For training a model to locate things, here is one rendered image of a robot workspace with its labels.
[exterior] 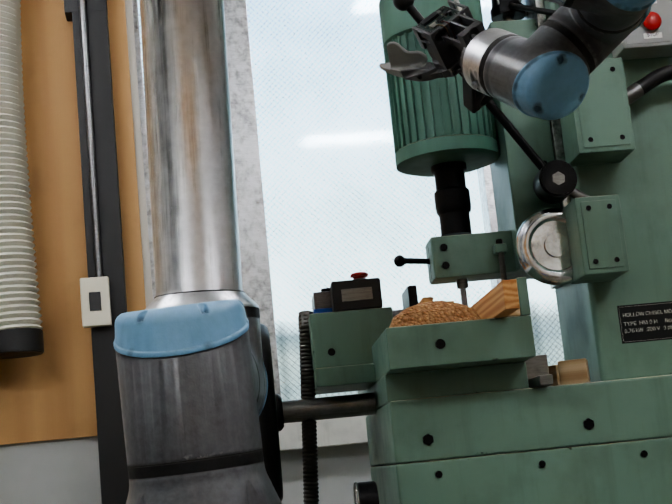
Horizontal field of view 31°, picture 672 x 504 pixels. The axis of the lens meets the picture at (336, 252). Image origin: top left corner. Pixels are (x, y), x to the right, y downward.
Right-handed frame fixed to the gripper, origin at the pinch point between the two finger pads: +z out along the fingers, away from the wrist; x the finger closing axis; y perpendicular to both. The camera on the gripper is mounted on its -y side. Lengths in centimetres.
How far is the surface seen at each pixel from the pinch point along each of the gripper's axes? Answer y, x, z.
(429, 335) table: -23.8, 28.7, -27.3
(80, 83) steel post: -34, 32, 160
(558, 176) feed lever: -25.6, -4.9, -15.0
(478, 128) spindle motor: -20.4, -3.1, 1.5
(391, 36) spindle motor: -6.0, -3.0, 18.2
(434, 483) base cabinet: -40, 41, -34
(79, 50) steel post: -28, 26, 165
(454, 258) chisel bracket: -33.6, 12.9, -4.6
